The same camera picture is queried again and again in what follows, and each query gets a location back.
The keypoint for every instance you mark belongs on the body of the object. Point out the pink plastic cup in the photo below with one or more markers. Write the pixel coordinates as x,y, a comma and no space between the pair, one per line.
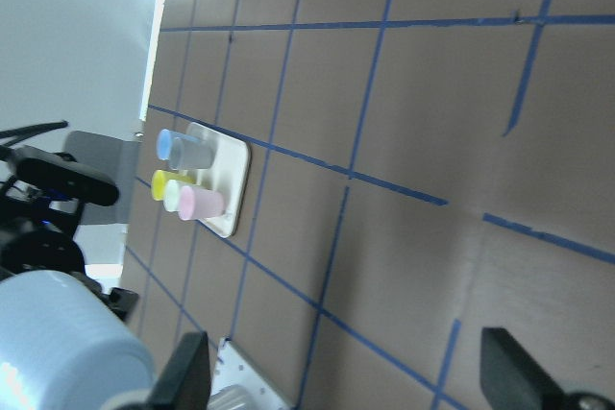
196,203

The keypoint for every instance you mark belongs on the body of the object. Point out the grey plastic cup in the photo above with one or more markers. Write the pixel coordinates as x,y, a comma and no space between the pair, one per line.
187,154

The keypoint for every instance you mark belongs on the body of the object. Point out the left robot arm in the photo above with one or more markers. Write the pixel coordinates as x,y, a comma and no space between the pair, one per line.
42,204

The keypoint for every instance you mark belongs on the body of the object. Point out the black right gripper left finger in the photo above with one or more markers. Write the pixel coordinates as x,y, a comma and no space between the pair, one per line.
185,381

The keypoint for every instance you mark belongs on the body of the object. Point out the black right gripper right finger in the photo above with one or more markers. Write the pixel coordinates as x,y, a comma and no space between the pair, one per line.
511,379

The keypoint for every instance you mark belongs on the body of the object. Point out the cream plastic tray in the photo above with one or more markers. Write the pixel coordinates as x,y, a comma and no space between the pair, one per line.
227,175

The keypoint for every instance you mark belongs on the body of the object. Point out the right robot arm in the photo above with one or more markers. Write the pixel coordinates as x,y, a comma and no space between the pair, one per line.
65,345

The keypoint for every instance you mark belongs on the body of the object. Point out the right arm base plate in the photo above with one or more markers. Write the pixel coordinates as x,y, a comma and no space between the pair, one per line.
238,383

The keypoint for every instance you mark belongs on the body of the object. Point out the yellow plastic cup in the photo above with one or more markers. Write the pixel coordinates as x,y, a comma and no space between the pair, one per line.
159,180

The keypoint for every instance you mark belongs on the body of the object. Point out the pale green plastic cup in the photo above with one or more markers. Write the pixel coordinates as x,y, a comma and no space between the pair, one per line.
171,195

